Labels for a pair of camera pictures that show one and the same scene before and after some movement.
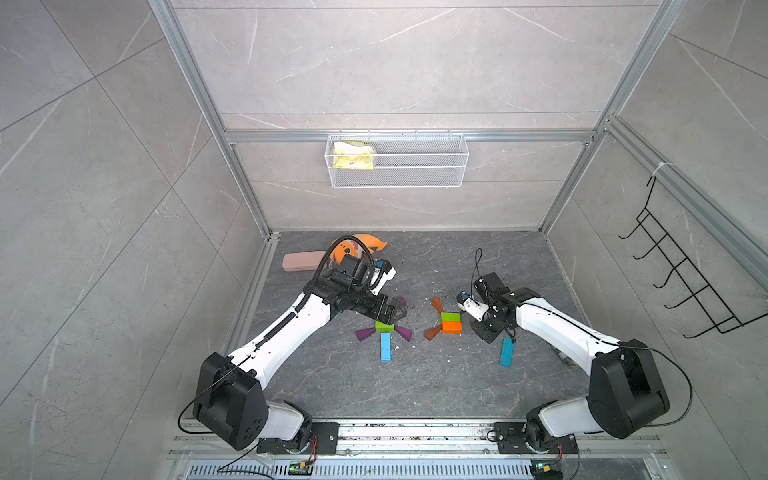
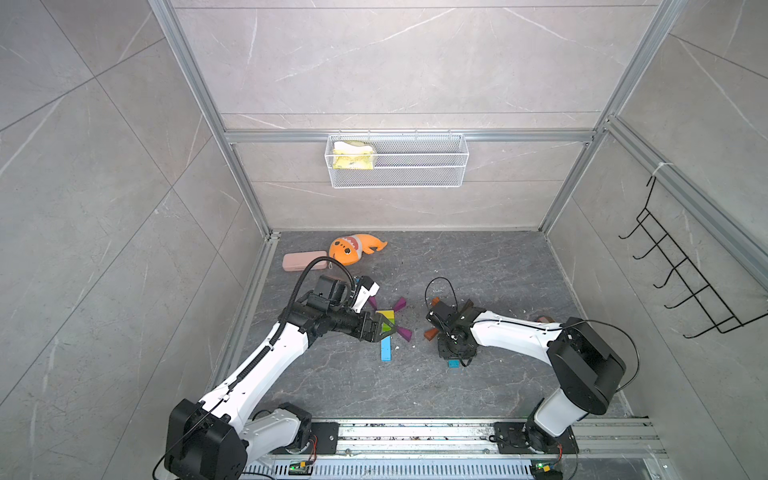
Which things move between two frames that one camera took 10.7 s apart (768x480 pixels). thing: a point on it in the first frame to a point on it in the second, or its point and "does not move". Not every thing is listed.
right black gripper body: x=487 y=328 to x=448 y=350
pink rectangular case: x=298 y=261 does not move
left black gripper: x=388 y=316 to x=370 y=336
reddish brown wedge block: x=431 y=333 does not move
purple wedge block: x=407 y=334 does not move
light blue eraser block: x=386 y=347 does not move
